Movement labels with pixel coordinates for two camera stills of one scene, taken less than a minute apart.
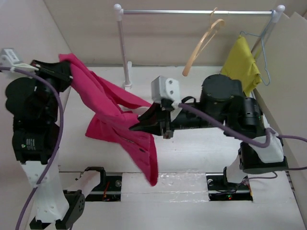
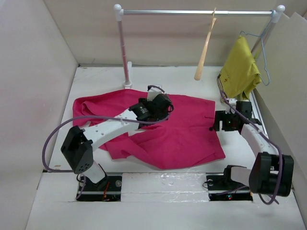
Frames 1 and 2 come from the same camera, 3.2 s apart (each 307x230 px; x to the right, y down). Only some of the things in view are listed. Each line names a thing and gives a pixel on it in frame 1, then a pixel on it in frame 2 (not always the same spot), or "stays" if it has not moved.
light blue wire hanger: (261, 36) stays
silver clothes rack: (119, 13) stays
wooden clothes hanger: (213, 22) -> (197, 73)
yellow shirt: (239, 64) stays
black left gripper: (63, 70) -> (143, 101)
